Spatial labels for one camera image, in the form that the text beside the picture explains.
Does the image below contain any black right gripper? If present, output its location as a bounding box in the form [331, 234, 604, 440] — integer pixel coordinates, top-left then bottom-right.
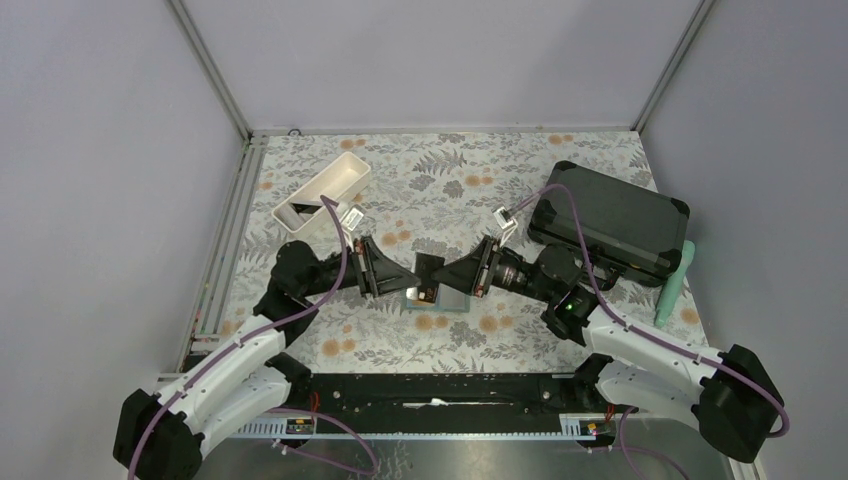
[430, 235, 556, 304]

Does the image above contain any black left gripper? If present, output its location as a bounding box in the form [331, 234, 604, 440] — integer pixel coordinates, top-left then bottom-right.
[302, 236, 422, 299]

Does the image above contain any green card holder wallet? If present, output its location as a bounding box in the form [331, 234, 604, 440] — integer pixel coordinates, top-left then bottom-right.
[402, 286, 470, 313]

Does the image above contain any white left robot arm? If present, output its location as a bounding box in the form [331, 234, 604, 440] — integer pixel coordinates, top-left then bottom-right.
[113, 236, 420, 479]

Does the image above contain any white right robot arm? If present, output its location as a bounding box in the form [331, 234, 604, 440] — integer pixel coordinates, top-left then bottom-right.
[431, 236, 788, 463]

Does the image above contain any floral patterned table mat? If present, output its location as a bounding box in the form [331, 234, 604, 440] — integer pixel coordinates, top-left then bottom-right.
[204, 132, 654, 373]

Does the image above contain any white rectangular plastic tray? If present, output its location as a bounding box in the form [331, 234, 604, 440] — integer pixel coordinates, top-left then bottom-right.
[271, 152, 372, 240]

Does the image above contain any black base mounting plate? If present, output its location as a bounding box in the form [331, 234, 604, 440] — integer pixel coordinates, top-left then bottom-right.
[248, 372, 639, 437]

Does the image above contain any black hard carrying case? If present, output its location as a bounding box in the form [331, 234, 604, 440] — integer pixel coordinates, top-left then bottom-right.
[527, 161, 690, 287]

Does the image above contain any mint green cylindrical object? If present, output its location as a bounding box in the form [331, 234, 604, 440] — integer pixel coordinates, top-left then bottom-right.
[654, 240, 696, 328]

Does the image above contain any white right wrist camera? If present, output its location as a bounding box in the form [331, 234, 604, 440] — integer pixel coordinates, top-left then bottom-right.
[493, 206, 518, 247]

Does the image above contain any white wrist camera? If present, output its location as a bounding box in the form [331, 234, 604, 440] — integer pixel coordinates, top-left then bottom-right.
[493, 206, 518, 247]
[340, 205, 366, 232]

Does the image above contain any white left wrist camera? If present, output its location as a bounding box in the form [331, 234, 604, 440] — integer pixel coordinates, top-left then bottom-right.
[340, 205, 366, 232]

